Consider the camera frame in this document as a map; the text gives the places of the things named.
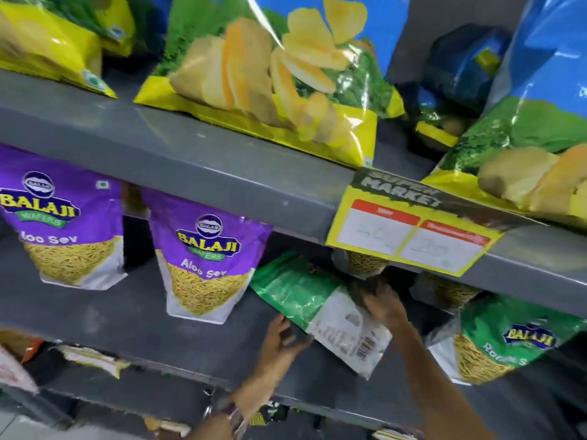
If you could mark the person's left hand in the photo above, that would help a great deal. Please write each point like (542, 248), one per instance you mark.
(275, 357)

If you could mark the person's right hand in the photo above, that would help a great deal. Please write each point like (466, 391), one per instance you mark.
(387, 309)

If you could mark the person's left thumb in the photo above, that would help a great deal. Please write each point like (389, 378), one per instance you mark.
(300, 345)

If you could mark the person's right fingers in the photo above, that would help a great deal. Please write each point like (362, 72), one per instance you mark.
(376, 302)

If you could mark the green white snack packet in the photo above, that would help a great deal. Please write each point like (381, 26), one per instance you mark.
(316, 302)

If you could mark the person's right forearm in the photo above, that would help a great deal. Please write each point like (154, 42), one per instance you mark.
(435, 384)

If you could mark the person's left forearm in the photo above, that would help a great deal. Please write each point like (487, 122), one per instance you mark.
(238, 403)

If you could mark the clear yellow noodle snack packet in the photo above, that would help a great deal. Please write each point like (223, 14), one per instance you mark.
(451, 290)
(364, 263)

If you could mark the yellow price label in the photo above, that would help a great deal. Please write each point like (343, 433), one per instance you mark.
(412, 229)

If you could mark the silver wristwatch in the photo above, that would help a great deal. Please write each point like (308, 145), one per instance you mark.
(229, 414)

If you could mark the green snack packet blue logo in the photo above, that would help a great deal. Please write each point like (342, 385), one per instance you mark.
(500, 339)

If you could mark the purple snack packet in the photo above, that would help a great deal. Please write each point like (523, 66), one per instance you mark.
(64, 224)
(206, 256)

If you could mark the grey metal lower shelf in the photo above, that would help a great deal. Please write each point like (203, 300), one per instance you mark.
(137, 325)

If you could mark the grey metal shelf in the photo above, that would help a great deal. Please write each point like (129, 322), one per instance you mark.
(137, 325)
(183, 155)

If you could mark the white yellow snack packet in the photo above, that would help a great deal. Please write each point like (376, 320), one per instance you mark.
(94, 359)

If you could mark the grey metal upper shelf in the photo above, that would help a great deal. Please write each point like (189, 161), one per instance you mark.
(183, 155)

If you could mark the large blue green chips packet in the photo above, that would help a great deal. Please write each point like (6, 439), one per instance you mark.
(275, 64)
(532, 132)

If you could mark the dark blue chips packet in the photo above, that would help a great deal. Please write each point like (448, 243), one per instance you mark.
(458, 68)

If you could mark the orange snack packet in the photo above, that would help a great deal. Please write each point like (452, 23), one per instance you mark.
(20, 343)

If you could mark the yellow chips packet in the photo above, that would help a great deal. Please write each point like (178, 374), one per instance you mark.
(46, 45)
(117, 22)

